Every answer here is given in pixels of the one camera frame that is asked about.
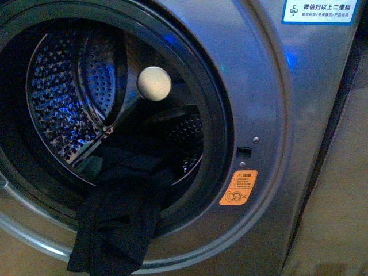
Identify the perforated steel washer drum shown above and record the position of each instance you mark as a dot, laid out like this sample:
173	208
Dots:
82	98

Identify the upper latch screw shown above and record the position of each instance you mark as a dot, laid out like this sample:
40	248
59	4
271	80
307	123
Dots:
255	140

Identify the black garment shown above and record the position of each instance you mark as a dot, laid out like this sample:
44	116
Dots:
118	219

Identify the round cream drum hub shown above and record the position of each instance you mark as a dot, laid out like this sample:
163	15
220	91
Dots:
154	83

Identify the black rubber door gasket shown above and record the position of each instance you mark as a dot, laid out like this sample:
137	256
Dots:
38	198

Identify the grey front-load washing machine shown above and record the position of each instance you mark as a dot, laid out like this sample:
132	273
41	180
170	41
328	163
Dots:
282	83

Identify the orange warning sticker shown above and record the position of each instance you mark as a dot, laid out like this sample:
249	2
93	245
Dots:
240	188

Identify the blue white energy label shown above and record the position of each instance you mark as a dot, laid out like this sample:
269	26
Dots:
319	12

